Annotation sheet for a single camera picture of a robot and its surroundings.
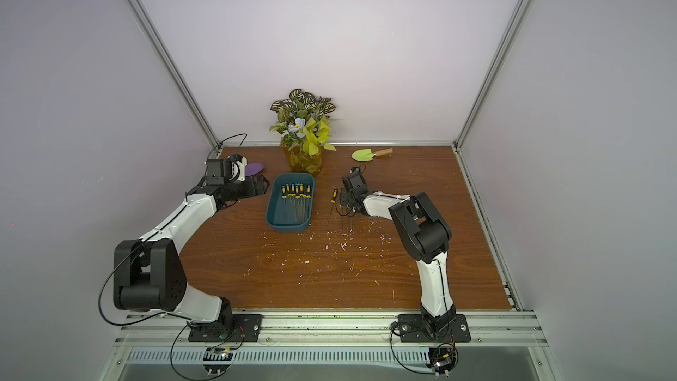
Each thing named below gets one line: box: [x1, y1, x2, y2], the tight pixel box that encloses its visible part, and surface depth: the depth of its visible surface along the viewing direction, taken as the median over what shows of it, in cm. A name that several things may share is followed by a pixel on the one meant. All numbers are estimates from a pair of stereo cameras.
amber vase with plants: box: [269, 89, 337, 176], surface depth 102 cm
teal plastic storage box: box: [265, 172, 315, 233], surface depth 102 cm
